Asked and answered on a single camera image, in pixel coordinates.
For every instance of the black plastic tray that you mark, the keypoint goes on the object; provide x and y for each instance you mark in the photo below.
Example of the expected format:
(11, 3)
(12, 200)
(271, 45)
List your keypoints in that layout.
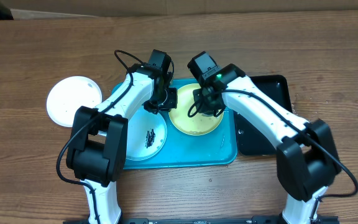
(250, 141)

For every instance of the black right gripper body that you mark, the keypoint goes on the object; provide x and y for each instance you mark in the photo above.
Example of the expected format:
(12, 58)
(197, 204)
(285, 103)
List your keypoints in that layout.
(210, 106)

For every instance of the yellow-green plate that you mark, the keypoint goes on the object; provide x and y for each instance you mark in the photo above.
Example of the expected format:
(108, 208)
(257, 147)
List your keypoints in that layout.
(197, 125)

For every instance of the brown cardboard backdrop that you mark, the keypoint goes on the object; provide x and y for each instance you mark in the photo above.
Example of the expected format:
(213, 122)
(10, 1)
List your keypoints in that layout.
(176, 7)

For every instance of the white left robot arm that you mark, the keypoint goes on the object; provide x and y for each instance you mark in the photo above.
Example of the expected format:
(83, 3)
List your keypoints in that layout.
(96, 150)

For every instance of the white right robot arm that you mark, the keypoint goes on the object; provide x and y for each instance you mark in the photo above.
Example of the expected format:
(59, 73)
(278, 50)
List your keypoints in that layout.
(306, 155)

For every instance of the blue plastic tray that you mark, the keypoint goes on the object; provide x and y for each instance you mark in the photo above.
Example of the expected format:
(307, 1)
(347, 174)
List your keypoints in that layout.
(183, 150)

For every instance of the white plate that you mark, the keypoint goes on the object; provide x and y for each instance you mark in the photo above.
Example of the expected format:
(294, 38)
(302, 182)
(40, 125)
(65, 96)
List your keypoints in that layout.
(68, 95)

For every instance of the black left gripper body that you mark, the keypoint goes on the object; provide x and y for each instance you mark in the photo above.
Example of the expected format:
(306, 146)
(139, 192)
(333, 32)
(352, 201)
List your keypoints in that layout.
(165, 101)

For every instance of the light blue plate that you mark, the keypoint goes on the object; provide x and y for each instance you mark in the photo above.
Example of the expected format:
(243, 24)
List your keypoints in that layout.
(146, 136)

